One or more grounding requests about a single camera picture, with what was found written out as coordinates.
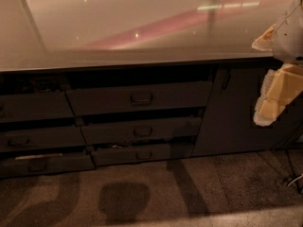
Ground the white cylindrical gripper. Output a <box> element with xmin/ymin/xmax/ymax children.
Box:
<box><xmin>252</xmin><ymin>0</ymin><xmax>303</xmax><ymax>126</ymax></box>

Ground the dark drawer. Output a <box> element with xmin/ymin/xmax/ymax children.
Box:
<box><xmin>0</xmin><ymin>92</ymin><xmax>73</xmax><ymax>123</ymax></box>
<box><xmin>91</xmin><ymin>143</ymin><xmax>194</xmax><ymax>166</ymax></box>
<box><xmin>0</xmin><ymin>127</ymin><xmax>85</xmax><ymax>152</ymax></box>
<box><xmin>81</xmin><ymin>117</ymin><xmax>202</xmax><ymax>145</ymax></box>
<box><xmin>0</xmin><ymin>152</ymin><xmax>95</xmax><ymax>178</ymax></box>
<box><xmin>66</xmin><ymin>81</ymin><xmax>212</xmax><ymax>115</ymax></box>

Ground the dark cabinet door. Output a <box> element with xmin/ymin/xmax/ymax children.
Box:
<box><xmin>193</xmin><ymin>68</ymin><xmax>303</xmax><ymax>156</ymax></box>

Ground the black stand with cable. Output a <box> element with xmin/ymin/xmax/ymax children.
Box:
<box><xmin>272</xmin><ymin>125</ymin><xmax>303</xmax><ymax>194</ymax></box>

